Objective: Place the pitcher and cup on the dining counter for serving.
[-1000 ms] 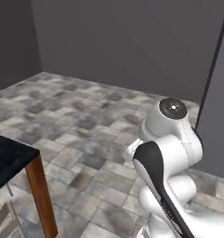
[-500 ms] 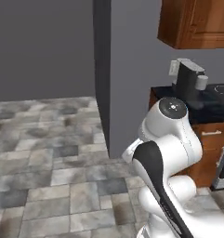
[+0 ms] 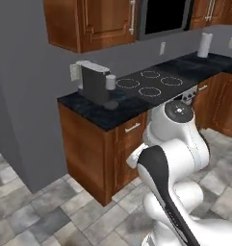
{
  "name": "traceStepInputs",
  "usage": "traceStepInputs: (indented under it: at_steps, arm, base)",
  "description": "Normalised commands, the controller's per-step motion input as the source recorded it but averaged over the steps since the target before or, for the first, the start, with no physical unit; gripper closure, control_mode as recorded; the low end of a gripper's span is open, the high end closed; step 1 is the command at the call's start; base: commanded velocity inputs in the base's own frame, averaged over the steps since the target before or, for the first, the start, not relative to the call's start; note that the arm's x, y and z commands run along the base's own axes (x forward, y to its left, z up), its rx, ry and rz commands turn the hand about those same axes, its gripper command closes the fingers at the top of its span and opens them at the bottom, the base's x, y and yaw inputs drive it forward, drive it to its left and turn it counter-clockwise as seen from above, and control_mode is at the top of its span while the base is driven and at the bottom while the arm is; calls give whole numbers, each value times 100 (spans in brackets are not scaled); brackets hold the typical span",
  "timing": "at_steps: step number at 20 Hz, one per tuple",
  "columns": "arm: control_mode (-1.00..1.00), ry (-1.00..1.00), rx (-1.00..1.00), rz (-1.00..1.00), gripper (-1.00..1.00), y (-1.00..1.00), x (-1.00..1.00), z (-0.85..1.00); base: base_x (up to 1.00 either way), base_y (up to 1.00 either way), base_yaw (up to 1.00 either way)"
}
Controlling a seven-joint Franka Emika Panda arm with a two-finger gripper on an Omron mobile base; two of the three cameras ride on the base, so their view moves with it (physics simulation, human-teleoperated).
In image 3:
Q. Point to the grey coffee machine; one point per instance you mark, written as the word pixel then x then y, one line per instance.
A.
pixel 94 84

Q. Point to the wooden wall cupboard door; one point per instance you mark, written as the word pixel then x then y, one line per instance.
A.
pixel 104 22

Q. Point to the black hob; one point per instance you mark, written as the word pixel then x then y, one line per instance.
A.
pixel 152 81

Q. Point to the silver oven front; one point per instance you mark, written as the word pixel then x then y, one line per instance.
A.
pixel 188 95

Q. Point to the white paper towel roll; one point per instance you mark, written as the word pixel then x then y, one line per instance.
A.
pixel 204 44

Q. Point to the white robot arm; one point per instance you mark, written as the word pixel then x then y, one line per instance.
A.
pixel 181 150

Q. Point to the wooden drawer front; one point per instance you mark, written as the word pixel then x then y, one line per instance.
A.
pixel 132 121

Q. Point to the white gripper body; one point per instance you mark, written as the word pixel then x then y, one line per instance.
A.
pixel 134 158

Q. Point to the wooden corner base cupboard run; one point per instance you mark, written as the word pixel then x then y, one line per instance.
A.
pixel 221 102

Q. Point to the wooden wall cupboard run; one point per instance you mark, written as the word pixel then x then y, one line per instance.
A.
pixel 217 11

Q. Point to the black microwave oven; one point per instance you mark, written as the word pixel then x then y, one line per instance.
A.
pixel 164 16

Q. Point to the wooden base cupboard door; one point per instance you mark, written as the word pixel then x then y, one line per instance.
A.
pixel 125 163

